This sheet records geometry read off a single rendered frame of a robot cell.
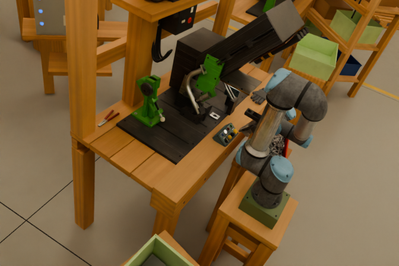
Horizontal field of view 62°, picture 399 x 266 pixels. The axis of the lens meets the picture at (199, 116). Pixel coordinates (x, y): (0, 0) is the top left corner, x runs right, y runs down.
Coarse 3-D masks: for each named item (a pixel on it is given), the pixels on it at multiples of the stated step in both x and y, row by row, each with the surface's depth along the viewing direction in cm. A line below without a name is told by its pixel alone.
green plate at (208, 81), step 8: (208, 56) 187; (208, 64) 189; (216, 64) 186; (208, 72) 190; (216, 72) 188; (200, 80) 194; (208, 80) 191; (216, 80) 189; (200, 88) 195; (208, 88) 192
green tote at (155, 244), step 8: (152, 240) 130; (160, 240) 131; (144, 248) 127; (152, 248) 136; (160, 248) 133; (168, 248) 130; (136, 256) 124; (144, 256) 133; (160, 256) 136; (168, 256) 133; (176, 256) 129; (128, 264) 121; (136, 264) 129; (168, 264) 136; (176, 264) 131; (184, 264) 128; (192, 264) 127
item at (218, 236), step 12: (216, 228) 171; (228, 228) 168; (216, 240) 176; (228, 240) 218; (240, 240) 168; (252, 240) 164; (204, 252) 187; (216, 252) 224; (228, 252) 219; (240, 252) 214; (252, 252) 204; (264, 252) 160; (204, 264) 193; (252, 264) 169
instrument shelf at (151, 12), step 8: (112, 0) 157; (120, 0) 155; (128, 0) 155; (136, 0) 157; (184, 0) 170; (192, 0) 173; (200, 0) 180; (128, 8) 154; (136, 8) 152; (144, 8) 152; (152, 8) 154; (160, 8) 156; (168, 8) 158; (176, 8) 164; (184, 8) 170; (144, 16) 151; (152, 16) 150; (160, 16) 155
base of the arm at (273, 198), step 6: (258, 180) 162; (252, 186) 163; (258, 186) 158; (252, 192) 160; (258, 192) 158; (264, 192) 155; (270, 192) 153; (282, 192) 156; (258, 198) 157; (264, 198) 155; (270, 198) 155; (276, 198) 156; (264, 204) 156; (270, 204) 156; (276, 204) 157
